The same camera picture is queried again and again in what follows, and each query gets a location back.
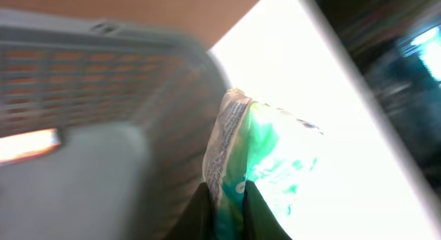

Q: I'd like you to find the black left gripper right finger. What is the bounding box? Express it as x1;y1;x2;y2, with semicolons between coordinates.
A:
243;181;291;240

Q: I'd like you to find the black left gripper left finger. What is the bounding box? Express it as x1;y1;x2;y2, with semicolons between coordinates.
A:
163;182;214;240

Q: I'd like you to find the green tissue pack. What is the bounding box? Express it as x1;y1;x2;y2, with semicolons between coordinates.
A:
203;88;325;239

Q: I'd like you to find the small orange box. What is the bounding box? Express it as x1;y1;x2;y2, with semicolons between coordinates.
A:
1;128;63;166

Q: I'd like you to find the grey plastic mesh basket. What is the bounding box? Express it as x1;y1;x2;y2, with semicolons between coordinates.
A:
1;8;227;239

